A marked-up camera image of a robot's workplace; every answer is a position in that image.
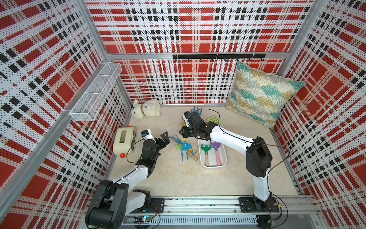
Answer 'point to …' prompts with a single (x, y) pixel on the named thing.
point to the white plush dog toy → (151, 107)
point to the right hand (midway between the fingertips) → (183, 130)
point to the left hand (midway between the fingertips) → (165, 134)
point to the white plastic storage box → (212, 154)
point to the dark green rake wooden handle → (206, 148)
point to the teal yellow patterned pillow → (259, 95)
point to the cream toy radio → (124, 138)
